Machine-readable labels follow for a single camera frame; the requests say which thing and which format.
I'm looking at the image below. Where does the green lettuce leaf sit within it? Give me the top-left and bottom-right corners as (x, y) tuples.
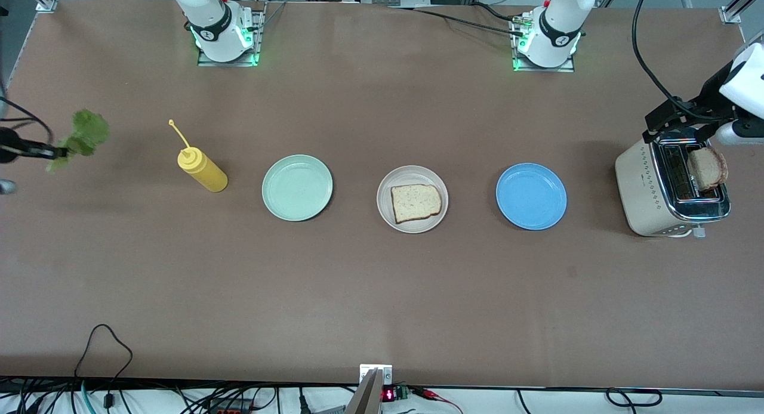
(47, 109), (110, 174)

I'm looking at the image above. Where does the toasted bread slice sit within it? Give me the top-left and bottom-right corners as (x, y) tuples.
(686, 147), (729, 192)
(391, 184), (443, 225)

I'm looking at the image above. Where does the yellow squeeze bottle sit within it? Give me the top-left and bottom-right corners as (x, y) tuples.
(168, 119), (229, 193)

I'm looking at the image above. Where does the blue plate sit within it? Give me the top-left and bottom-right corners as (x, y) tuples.
(495, 163), (568, 231)

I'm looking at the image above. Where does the light green plate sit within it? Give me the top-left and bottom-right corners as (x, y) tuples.
(261, 155), (334, 222)

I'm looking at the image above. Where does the beige plate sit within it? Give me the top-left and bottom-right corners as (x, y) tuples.
(377, 165), (449, 234)

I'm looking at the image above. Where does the beige chrome toaster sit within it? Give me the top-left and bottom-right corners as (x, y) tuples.
(615, 128), (732, 239)

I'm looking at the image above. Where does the red clip lead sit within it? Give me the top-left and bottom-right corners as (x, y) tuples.
(412, 387), (463, 413)

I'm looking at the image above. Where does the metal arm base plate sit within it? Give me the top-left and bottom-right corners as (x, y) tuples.
(197, 2), (266, 67)
(510, 14), (577, 73)

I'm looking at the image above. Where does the black looped cable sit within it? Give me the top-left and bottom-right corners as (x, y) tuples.
(75, 323), (133, 409)

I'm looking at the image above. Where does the thin black table cable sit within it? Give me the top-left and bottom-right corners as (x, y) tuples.
(387, 2), (529, 39)

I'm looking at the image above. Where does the black coiled cable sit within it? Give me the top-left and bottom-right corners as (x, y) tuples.
(606, 388), (663, 407)

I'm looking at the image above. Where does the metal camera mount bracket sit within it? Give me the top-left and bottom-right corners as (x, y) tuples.
(343, 364), (393, 414)

